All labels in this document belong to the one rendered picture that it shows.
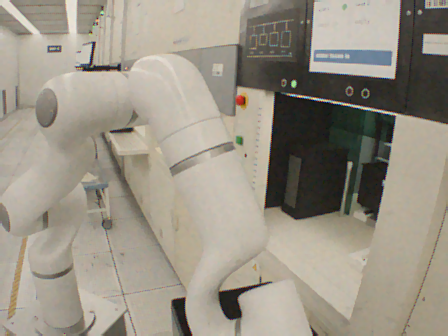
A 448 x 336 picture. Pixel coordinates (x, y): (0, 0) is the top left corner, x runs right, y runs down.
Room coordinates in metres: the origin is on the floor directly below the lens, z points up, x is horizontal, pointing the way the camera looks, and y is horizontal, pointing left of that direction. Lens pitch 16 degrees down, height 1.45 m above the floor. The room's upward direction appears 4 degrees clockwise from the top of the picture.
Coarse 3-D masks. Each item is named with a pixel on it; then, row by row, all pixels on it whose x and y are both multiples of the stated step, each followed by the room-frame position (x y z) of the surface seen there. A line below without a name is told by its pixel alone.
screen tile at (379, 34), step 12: (360, 0) 0.74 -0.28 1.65; (372, 0) 0.71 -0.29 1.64; (384, 0) 0.68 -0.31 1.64; (360, 12) 0.74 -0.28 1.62; (372, 12) 0.71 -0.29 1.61; (384, 12) 0.68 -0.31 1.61; (384, 24) 0.68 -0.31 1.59; (360, 36) 0.74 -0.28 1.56; (372, 36) 0.71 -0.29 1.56; (384, 36) 0.68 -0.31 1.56
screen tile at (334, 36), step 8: (320, 8) 0.87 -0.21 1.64; (328, 8) 0.84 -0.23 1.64; (336, 8) 0.81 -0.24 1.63; (320, 16) 0.87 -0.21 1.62; (328, 16) 0.84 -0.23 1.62; (336, 16) 0.81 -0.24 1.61; (344, 16) 0.79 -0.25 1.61; (344, 24) 0.79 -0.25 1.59; (320, 32) 0.86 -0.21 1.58; (328, 32) 0.84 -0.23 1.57; (336, 32) 0.81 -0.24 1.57; (344, 32) 0.78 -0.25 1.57; (320, 40) 0.86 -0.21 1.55; (328, 40) 0.83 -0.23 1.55; (336, 40) 0.81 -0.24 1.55; (344, 40) 0.78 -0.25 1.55
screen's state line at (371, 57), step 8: (320, 56) 0.86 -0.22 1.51; (328, 56) 0.83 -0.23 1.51; (336, 56) 0.80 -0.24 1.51; (344, 56) 0.78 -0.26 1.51; (352, 56) 0.76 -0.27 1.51; (360, 56) 0.73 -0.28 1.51; (368, 56) 0.71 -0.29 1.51; (376, 56) 0.69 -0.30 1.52; (384, 56) 0.67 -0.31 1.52; (392, 56) 0.65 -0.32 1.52; (368, 64) 0.71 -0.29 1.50; (376, 64) 0.69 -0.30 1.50; (384, 64) 0.67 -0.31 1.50
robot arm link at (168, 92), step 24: (120, 72) 0.54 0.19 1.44; (144, 72) 0.41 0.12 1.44; (168, 72) 0.40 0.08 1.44; (192, 72) 0.41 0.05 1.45; (144, 96) 0.40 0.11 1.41; (168, 96) 0.39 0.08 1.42; (192, 96) 0.39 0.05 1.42; (144, 120) 0.43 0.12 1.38; (168, 120) 0.38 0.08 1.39; (192, 120) 0.38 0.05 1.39; (216, 120) 0.40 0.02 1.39; (168, 144) 0.38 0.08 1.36; (192, 144) 0.37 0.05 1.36; (216, 144) 0.38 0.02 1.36
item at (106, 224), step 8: (96, 160) 3.33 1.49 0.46; (96, 168) 3.03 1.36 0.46; (96, 176) 2.79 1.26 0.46; (104, 176) 2.81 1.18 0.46; (88, 184) 2.56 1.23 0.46; (96, 184) 2.59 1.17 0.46; (104, 184) 2.62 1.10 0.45; (96, 192) 3.36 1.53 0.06; (104, 200) 2.82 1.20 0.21; (104, 208) 2.63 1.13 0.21; (104, 224) 2.61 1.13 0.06
